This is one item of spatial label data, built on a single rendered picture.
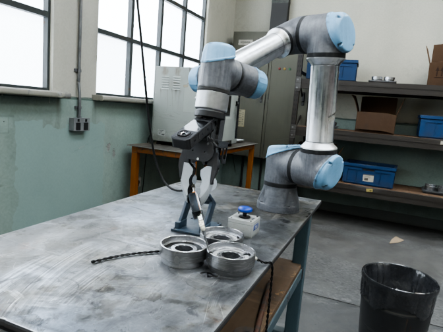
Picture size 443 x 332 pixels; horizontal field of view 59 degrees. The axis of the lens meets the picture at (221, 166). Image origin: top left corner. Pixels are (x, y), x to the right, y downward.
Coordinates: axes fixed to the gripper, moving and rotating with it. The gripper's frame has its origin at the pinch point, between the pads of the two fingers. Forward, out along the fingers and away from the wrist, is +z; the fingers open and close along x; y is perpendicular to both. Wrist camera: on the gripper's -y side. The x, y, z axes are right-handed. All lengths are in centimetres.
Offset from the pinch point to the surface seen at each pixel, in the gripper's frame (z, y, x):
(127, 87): -53, 185, 165
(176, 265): 13.3, -7.6, -2.0
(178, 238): 9.7, 0.1, 2.3
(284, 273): 30, 64, -10
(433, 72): -117, 339, -65
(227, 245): 9.3, 3.1, -8.7
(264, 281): 31, 53, -6
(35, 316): 17.9, -34.5, 6.8
